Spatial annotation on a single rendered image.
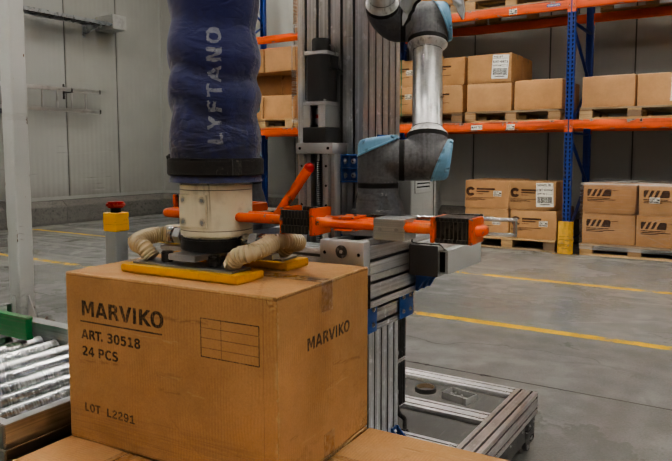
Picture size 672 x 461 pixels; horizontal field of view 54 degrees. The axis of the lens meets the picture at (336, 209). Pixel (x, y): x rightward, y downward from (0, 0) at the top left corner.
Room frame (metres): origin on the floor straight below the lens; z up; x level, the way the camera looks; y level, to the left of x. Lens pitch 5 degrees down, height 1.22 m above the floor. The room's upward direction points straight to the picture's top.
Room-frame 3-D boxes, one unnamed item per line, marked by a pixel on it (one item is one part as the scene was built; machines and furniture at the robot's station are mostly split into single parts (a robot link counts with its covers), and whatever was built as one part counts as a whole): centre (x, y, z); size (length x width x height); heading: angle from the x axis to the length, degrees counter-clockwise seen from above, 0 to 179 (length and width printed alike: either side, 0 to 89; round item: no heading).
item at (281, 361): (1.58, 0.28, 0.74); 0.60 x 0.40 x 0.40; 61
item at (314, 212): (1.46, 0.07, 1.07); 0.10 x 0.08 x 0.06; 151
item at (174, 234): (1.58, 0.29, 1.01); 0.34 x 0.25 x 0.06; 61
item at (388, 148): (1.88, -0.13, 1.20); 0.13 x 0.12 x 0.14; 84
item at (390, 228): (1.35, -0.12, 1.07); 0.07 x 0.07 x 0.04; 61
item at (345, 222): (1.59, 0.05, 1.07); 0.93 x 0.30 x 0.04; 61
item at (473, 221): (1.28, -0.24, 1.07); 0.08 x 0.07 x 0.05; 61
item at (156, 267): (1.50, 0.33, 0.97); 0.34 x 0.10 x 0.05; 61
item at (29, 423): (1.76, 0.59, 0.58); 0.70 x 0.03 x 0.06; 149
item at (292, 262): (1.66, 0.24, 0.97); 0.34 x 0.10 x 0.05; 61
